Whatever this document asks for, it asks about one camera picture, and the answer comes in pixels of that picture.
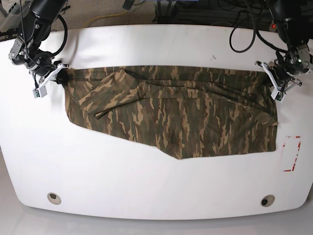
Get right table cable grommet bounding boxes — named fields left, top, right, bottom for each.
left=261, top=195, right=275, bottom=207

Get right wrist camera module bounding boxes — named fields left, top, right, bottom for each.
left=33, top=86, right=47, bottom=98

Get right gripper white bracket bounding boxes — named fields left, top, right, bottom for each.
left=29, top=60, right=71, bottom=88

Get red tape rectangle marking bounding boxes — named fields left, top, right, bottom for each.
left=281, top=136, right=302, bottom=172

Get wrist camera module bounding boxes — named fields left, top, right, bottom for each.
left=271, top=89, right=286, bottom=102
left=33, top=86, right=47, bottom=98

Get left table cable grommet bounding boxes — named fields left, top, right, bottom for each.
left=47, top=192, right=61, bottom=205

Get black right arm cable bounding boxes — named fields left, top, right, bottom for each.
left=19, top=0, right=68, bottom=59

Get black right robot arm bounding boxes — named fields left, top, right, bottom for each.
left=9, top=0, right=69, bottom=98

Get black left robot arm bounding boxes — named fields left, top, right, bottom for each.
left=254, top=0, right=313, bottom=102

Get yellow cable on floor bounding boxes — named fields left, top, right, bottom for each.
left=84, top=7, right=128, bottom=28

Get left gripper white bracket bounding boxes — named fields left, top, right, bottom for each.
left=255, top=60, right=302, bottom=94

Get table cable grommet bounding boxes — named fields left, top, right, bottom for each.
left=261, top=195, right=275, bottom=207
left=47, top=192, right=61, bottom=205

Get camouflage T-shirt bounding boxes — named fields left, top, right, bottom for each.
left=62, top=66, right=278, bottom=160

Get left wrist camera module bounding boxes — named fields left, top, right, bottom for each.
left=271, top=89, right=286, bottom=102

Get black power strip red switch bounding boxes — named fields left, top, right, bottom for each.
left=269, top=22, right=277, bottom=32

